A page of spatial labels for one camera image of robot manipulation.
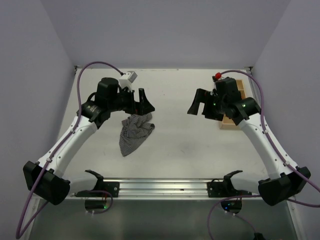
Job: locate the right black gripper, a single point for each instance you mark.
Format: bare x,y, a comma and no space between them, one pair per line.
202,95

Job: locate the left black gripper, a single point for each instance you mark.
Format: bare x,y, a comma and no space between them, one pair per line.
143,107

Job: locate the grey striped underwear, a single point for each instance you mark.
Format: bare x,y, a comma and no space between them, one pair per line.
135,130

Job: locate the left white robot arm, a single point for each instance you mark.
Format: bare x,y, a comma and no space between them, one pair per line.
45,177

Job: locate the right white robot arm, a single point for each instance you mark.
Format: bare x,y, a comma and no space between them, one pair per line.
284,177

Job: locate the black object bottom edge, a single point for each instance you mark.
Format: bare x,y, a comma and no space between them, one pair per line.
259,236

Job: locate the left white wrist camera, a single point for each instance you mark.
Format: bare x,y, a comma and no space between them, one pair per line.
127,79

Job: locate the aluminium rail frame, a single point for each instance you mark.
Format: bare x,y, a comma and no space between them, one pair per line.
140,188

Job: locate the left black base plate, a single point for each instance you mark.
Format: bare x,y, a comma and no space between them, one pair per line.
112,187

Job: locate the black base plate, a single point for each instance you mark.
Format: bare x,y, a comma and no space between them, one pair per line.
218,188
112,187

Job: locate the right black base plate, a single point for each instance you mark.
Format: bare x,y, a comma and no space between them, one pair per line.
218,188

